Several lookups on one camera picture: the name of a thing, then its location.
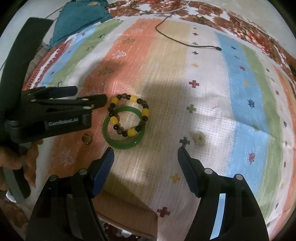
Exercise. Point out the left hand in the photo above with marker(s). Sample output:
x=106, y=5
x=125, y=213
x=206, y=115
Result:
x=14, y=162

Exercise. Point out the metal jewelry tin box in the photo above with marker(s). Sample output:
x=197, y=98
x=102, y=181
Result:
x=137, y=218

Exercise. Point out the teal pillow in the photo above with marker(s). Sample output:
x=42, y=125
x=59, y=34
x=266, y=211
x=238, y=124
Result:
x=76, y=16

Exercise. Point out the amber bead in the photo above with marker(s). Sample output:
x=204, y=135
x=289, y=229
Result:
x=87, y=139

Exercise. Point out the small beige flower ornament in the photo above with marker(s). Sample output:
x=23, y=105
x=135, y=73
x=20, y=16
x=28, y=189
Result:
x=199, y=138

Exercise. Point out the floral red bedsheet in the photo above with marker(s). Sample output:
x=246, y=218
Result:
x=66, y=154

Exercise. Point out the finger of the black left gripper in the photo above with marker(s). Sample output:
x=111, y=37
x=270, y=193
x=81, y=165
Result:
x=49, y=92
x=90, y=102

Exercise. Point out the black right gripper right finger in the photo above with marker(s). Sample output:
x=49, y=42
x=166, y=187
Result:
x=227, y=209

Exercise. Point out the striped colourful mat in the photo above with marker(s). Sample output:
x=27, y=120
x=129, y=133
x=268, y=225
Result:
x=194, y=79

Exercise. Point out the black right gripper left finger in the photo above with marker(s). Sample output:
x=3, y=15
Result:
x=64, y=209

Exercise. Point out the green jade bangle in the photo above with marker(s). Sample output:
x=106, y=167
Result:
x=123, y=143

